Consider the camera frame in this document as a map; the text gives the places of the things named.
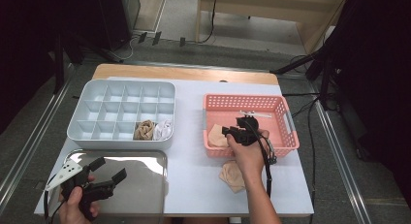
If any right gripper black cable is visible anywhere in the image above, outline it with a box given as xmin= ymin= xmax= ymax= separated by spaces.
xmin=245 ymin=120 xmax=279 ymax=199

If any black curtain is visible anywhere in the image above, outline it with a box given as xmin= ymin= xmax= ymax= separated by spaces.
xmin=0 ymin=0 xmax=108 ymax=136
xmin=332 ymin=0 xmax=411 ymax=208

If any white divided storage box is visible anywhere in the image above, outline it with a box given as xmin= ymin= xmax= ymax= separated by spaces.
xmin=66 ymin=80 xmax=177 ymax=151

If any person's left hand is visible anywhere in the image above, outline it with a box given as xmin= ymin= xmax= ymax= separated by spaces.
xmin=57 ymin=186 xmax=100 ymax=224

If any tan sock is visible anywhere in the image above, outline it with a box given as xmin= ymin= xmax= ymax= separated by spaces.
xmin=140 ymin=119 xmax=157 ymax=140
xmin=133 ymin=120 xmax=153 ymax=142

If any clear plastic box lid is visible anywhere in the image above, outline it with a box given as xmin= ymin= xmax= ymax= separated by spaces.
xmin=43 ymin=148 xmax=169 ymax=224

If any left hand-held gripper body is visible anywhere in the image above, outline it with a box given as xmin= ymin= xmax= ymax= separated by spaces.
xmin=45 ymin=159 xmax=116 ymax=221

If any white table cover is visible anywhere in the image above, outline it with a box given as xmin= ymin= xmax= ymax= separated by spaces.
xmin=33 ymin=76 xmax=315 ymax=217

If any light wooden cabinet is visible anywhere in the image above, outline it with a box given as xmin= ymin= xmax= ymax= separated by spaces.
xmin=195 ymin=0 xmax=351 ymax=55

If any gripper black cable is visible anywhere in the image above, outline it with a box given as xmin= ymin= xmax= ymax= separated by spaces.
xmin=245 ymin=120 xmax=279 ymax=199
xmin=43 ymin=188 xmax=66 ymax=224

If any white floor cable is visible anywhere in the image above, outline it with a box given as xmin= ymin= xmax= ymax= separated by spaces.
xmin=109 ymin=35 xmax=136 ymax=62

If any person's right hand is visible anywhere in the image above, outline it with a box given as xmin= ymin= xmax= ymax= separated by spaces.
xmin=226 ymin=129 xmax=270 ymax=186

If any black hanging cable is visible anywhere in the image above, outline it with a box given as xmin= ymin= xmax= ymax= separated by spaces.
xmin=197 ymin=0 xmax=219 ymax=45

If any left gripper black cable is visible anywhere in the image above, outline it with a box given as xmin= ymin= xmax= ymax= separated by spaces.
xmin=43 ymin=188 xmax=66 ymax=224

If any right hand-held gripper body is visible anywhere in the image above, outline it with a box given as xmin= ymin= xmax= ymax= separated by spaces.
xmin=230 ymin=111 xmax=273 ymax=146

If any peach sock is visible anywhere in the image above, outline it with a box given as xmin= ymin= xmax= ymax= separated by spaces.
xmin=218 ymin=160 xmax=247 ymax=195
xmin=207 ymin=123 xmax=231 ymax=148

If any dark cabinet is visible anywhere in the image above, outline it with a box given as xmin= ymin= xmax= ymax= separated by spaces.
xmin=96 ymin=0 xmax=142 ymax=51

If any black metal stand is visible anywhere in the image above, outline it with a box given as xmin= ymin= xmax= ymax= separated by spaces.
xmin=51 ymin=29 xmax=88 ymax=96
xmin=269 ymin=39 xmax=343 ymax=112

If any black floor cable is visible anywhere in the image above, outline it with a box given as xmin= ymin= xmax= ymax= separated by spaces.
xmin=306 ymin=97 xmax=324 ymax=224

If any pink plastic basket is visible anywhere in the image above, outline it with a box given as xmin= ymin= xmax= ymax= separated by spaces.
xmin=202 ymin=93 xmax=300 ymax=159

